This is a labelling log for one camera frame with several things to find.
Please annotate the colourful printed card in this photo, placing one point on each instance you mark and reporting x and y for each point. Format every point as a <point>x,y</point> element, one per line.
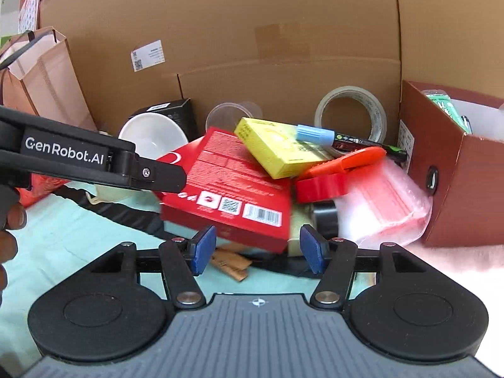
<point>31,4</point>

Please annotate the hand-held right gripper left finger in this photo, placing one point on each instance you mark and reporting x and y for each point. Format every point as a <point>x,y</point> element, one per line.
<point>204,250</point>

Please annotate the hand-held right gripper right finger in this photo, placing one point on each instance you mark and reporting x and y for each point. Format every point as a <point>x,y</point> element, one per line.
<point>313,250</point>

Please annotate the red box with white swirl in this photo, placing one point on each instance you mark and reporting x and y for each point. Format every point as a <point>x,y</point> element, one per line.
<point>165,160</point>

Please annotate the red box with barcode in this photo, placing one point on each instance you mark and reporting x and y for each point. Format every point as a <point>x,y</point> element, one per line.
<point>228,173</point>

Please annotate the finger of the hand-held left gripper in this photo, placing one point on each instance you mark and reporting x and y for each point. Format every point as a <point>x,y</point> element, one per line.
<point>161,177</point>

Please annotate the large cardboard panel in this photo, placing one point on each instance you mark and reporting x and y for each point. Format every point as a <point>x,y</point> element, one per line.
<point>236,27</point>

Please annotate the olive small box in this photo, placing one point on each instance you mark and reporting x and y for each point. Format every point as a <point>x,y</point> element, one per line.
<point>295,220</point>

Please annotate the white ceramic bowl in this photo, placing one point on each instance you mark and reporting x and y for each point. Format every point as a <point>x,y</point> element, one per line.
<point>153,134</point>

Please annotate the clear plastic cup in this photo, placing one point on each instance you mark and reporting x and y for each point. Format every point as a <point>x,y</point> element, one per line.
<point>224,116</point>

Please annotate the black cardboard box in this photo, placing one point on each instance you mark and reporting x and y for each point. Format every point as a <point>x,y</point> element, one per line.
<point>177,116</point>

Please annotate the black tape roll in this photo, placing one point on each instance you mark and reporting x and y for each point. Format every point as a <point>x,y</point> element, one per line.
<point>325,216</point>

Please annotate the brown-red cardboard box container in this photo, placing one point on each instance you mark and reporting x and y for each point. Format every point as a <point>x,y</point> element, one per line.
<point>464,189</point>

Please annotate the black marker with blue cap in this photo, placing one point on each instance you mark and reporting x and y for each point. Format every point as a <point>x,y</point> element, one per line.
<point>315,134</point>

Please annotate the teal cloth with black stripe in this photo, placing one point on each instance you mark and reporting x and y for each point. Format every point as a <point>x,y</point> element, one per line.
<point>59,228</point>

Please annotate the red plastic bag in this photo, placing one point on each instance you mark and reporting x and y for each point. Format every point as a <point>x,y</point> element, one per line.
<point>43,189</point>

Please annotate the red tape roll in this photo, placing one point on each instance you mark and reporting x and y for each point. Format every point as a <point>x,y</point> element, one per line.
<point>319,189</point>

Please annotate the white shipping label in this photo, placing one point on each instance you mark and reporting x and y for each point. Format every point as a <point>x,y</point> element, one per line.
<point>149,56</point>

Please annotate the clear tape roll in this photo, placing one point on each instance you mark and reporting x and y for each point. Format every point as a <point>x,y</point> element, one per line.
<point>378,114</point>

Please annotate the clear zip bag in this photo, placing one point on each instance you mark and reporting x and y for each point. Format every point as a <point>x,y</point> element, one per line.
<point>382,204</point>

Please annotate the pink paper bag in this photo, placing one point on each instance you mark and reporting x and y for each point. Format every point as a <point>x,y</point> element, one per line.
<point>51,82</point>

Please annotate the yellow-green small box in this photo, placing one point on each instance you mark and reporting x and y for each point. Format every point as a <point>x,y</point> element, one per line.
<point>267,145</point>

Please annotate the person's left hand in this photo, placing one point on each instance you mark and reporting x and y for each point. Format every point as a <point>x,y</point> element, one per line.
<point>15,216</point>

